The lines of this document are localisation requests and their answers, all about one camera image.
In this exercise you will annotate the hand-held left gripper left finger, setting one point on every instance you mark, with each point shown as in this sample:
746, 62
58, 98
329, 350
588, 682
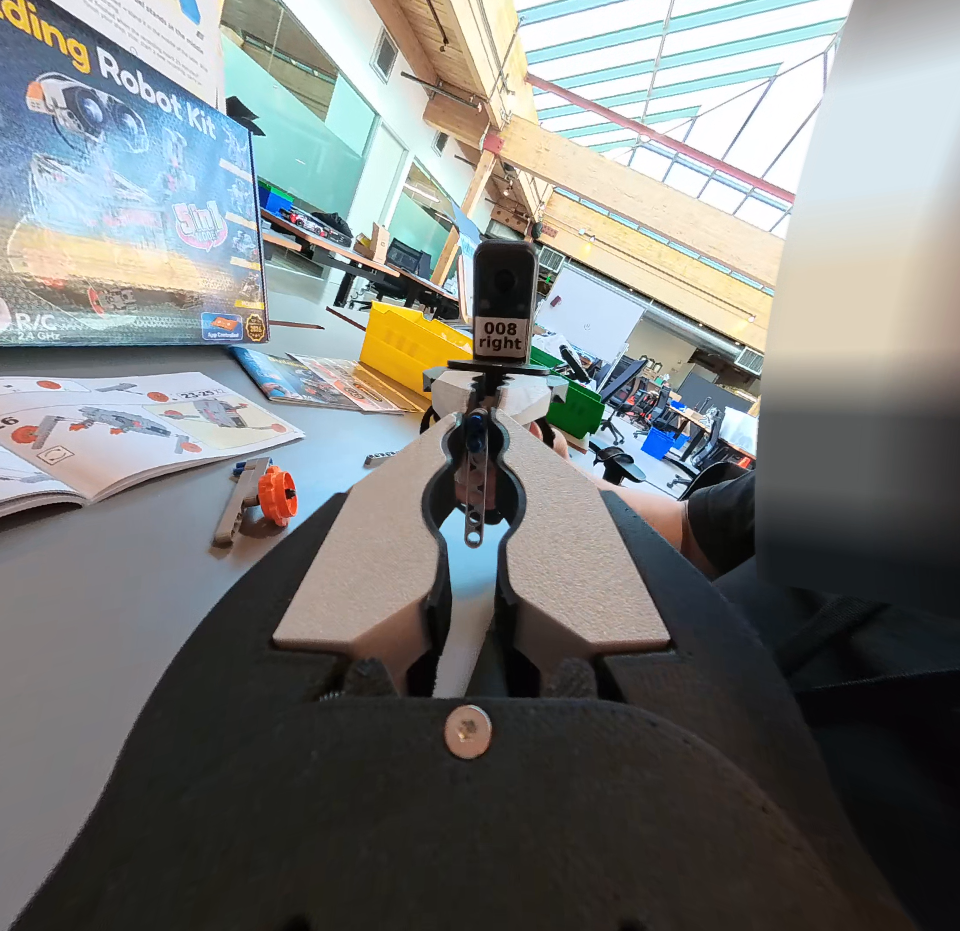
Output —
352, 571

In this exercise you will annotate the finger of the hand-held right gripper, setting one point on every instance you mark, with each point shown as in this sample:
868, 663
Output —
454, 392
525, 395

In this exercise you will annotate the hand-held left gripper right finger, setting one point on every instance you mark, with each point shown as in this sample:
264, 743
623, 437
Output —
585, 571

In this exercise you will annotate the grey beam with blue pins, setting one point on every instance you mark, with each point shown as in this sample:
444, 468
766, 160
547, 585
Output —
474, 511

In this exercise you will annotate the person's right forearm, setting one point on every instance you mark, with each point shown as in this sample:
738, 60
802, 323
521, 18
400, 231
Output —
652, 511

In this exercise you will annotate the wooden background desk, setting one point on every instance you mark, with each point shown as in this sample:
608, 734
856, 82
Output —
352, 260

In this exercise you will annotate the grey desk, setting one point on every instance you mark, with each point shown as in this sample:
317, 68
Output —
112, 608

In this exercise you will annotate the person's right hand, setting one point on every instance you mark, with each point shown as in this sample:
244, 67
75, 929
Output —
541, 432

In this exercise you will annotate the green plastic bin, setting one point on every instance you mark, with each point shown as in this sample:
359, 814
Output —
577, 410

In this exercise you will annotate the black office chair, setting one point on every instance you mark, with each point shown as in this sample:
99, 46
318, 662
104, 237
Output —
574, 362

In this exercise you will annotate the leaning printed board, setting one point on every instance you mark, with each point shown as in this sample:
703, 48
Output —
461, 233

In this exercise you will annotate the yellow plastic bin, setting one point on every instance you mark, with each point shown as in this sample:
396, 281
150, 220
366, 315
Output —
405, 346

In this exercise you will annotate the whiteboard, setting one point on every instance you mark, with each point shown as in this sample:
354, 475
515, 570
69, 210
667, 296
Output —
592, 308

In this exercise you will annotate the long grey holed beam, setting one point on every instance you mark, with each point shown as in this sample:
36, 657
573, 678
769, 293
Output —
382, 457

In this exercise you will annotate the orange print leaflet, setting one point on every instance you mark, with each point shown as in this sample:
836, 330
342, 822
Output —
352, 387

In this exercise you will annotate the orange wheel beam assembly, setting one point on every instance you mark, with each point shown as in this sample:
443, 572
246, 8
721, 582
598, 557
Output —
274, 496

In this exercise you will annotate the blue storage bin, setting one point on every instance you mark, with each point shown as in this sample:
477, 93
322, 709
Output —
664, 443

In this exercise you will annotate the open white instruction booklet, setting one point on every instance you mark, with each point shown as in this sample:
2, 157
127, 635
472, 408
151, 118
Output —
112, 436

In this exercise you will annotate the blue robot kit box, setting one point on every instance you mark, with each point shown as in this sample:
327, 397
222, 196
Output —
135, 196

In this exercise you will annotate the white printed poster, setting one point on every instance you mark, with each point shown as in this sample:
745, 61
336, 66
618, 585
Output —
135, 16

